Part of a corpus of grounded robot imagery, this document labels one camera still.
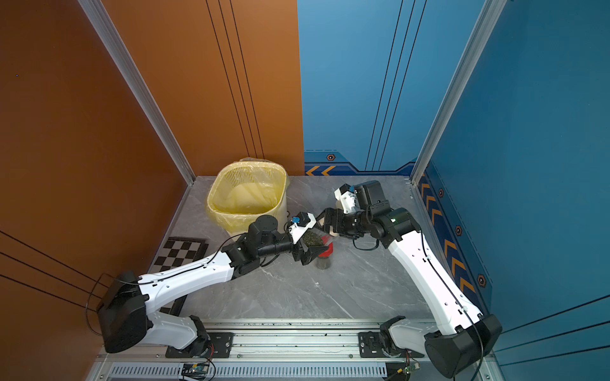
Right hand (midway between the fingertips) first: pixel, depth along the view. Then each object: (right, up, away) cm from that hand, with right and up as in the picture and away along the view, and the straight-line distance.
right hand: (323, 225), depth 69 cm
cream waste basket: (-31, +11, +23) cm, 40 cm away
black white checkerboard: (-56, -13, +22) cm, 62 cm away
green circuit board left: (-39, -45, +3) cm, 60 cm away
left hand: (0, -2, +3) cm, 4 cm away
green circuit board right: (+27, -41, -1) cm, 49 cm away
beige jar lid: (+2, 0, -8) cm, 8 cm away
